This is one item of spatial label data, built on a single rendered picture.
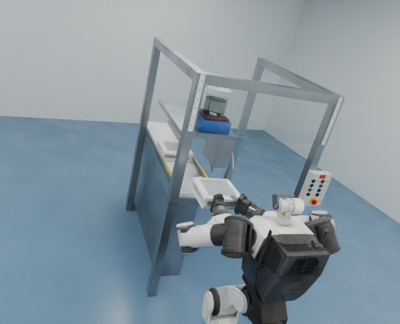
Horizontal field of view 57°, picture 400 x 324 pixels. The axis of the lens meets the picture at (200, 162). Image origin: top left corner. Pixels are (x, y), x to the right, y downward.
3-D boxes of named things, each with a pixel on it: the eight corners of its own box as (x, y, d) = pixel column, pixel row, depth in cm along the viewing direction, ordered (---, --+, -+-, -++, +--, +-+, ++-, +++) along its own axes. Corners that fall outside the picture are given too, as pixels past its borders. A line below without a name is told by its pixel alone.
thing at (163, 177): (210, 206, 258) (213, 193, 254) (171, 204, 248) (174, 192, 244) (166, 134, 367) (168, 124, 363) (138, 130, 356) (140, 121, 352)
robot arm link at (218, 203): (210, 192, 196) (215, 205, 186) (227, 194, 199) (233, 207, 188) (204, 212, 202) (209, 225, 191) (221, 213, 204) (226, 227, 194)
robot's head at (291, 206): (299, 221, 153) (306, 203, 149) (278, 221, 149) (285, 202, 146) (290, 213, 158) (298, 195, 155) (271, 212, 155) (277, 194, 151)
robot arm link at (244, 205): (237, 195, 200) (255, 206, 194) (246, 191, 207) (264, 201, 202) (231, 215, 205) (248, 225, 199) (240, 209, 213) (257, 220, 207)
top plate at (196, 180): (191, 179, 221) (191, 176, 221) (227, 181, 231) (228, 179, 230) (204, 201, 201) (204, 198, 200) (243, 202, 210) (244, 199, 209)
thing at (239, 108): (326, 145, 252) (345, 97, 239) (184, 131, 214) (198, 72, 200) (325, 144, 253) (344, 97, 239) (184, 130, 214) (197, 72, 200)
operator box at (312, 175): (319, 206, 270) (333, 175, 260) (301, 206, 264) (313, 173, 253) (315, 201, 275) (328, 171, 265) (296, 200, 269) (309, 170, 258)
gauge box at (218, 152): (227, 168, 244) (236, 141, 236) (213, 167, 240) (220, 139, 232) (216, 153, 262) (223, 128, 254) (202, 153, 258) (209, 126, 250)
